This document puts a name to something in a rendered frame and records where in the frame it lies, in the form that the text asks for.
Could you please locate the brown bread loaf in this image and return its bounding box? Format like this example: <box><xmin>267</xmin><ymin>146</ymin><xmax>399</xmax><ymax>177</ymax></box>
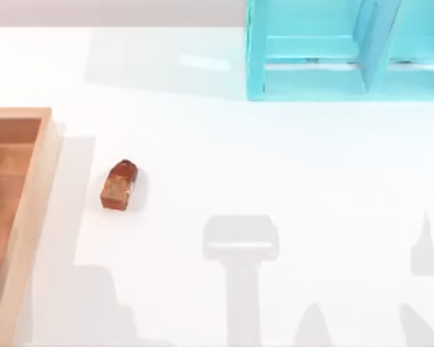
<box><xmin>100</xmin><ymin>159</ymin><xmax>138</xmax><ymax>211</ymax></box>

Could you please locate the light blue rack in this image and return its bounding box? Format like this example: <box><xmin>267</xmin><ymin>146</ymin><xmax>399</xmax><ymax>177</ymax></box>
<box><xmin>244</xmin><ymin>0</ymin><xmax>434</xmax><ymax>103</ymax></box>

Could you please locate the shallow salmon-coloured box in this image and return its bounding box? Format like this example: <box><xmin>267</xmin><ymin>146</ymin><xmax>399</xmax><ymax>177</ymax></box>
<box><xmin>0</xmin><ymin>106</ymin><xmax>64</xmax><ymax>347</ymax></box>

